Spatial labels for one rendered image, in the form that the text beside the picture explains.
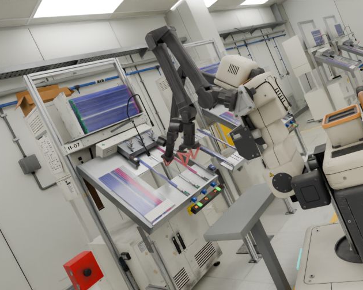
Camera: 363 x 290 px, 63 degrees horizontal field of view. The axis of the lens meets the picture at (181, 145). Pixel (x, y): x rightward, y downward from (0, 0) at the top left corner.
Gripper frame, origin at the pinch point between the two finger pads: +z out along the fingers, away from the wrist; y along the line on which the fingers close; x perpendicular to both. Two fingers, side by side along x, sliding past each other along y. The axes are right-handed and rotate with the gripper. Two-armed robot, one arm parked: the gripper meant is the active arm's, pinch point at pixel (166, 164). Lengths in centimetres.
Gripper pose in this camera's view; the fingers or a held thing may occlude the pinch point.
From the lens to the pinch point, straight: 215.5
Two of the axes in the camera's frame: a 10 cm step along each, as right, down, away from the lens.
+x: 7.6, 4.7, -4.6
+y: -6.3, 3.6, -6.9
